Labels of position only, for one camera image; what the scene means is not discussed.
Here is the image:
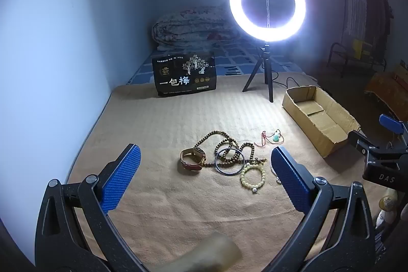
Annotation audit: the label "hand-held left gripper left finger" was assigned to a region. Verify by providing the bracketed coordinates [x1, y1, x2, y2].
[34, 144, 145, 272]

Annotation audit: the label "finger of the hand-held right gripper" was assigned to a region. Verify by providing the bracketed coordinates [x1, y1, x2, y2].
[379, 114, 408, 135]
[348, 130, 378, 161]

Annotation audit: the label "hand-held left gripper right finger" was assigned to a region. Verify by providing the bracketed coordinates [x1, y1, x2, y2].
[270, 146, 376, 272]

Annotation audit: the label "white bead bracelet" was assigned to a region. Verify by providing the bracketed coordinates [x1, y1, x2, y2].
[270, 166, 283, 185]

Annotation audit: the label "cardboard box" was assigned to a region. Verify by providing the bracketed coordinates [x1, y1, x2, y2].
[282, 85, 361, 158]

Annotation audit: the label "green pendant red cord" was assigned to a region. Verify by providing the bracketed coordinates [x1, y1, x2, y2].
[261, 129, 285, 148]

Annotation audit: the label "pale yellow bead bracelet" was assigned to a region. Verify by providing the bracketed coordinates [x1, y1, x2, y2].
[240, 163, 266, 195]

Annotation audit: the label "brown wooden bead necklace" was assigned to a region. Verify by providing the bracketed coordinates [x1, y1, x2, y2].
[193, 130, 268, 175]

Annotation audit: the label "black bangle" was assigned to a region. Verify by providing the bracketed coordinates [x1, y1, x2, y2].
[215, 148, 246, 176]

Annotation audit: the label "small beige plush toy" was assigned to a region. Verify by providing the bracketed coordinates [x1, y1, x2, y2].
[376, 196, 397, 229]

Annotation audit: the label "low wooden table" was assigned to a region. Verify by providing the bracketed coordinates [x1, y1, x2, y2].
[363, 63, 408, 120]

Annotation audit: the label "tan box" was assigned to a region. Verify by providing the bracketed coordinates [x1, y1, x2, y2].
[393, 63, 408, 84]

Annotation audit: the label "yellow box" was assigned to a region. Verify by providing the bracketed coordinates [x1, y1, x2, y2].
[351, 39, 372, 58]

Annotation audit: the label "black printed gift box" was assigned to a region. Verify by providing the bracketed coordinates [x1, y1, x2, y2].
[152, 53, 218, 98]

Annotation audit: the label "blurred beige object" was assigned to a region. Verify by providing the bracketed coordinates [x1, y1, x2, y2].
[156, 234, 241, 272]

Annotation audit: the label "dark hanging clothes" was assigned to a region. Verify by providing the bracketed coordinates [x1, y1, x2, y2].
[365, 0, 393, 46]

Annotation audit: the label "white radiator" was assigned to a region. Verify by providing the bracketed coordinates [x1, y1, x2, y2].
[346, 0, 367, 40]

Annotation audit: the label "black tripod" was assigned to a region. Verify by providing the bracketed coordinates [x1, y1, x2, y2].
[242, 42, 275, 103]

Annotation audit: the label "phone holder clamp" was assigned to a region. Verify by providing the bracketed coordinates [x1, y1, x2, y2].
[256, 0, 280, 29]

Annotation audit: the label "folded floral quilt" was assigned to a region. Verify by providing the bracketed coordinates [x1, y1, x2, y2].
[150, 6, 238, 52]

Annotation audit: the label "black power cable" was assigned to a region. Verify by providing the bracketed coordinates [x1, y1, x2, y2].
[273, 77, 317, 89]

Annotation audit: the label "white ring light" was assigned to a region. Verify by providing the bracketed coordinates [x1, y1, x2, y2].
[229, 0, 307, 42]

